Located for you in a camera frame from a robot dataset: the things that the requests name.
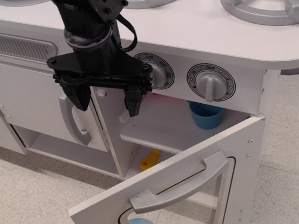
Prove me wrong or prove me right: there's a black cable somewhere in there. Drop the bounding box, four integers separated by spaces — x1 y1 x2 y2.
113 11 140 53

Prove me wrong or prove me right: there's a grey vent grille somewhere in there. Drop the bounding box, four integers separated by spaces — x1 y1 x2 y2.
0 33 58 67

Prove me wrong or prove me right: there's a white cabinet door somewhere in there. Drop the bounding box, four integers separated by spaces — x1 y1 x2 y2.
0 62 109 152

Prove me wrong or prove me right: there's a yellow plastic toy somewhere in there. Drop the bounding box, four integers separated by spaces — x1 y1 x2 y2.
139 149 161 171

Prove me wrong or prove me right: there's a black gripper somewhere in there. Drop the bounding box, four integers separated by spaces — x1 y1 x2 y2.
47 36 153 117

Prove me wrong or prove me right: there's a grey oven knob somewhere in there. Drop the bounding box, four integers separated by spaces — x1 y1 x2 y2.
135 52 175 90
187 63 236 103

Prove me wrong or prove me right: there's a blue plastic cup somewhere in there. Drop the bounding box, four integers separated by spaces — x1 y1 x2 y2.
188 101 224 130

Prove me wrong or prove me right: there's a grey left oven knob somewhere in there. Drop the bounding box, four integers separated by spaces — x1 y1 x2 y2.
135 52 175 90

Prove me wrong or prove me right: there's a grey cabinet door handle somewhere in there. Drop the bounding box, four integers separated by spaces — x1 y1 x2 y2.
58 92 92 146

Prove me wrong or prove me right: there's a white oven door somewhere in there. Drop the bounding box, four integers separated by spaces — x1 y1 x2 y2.
69 116 266 224

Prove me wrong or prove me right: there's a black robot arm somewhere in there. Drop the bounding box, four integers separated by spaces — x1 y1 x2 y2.
47 0 153 116

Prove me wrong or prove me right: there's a grey oven door handle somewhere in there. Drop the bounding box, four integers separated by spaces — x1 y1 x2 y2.
129 151 228 214

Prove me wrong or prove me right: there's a white toy kitchen body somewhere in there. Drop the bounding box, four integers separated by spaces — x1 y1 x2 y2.
0 0 299 224

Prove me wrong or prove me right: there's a grey right oven knob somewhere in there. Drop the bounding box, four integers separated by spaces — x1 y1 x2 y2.
187 63 236 103

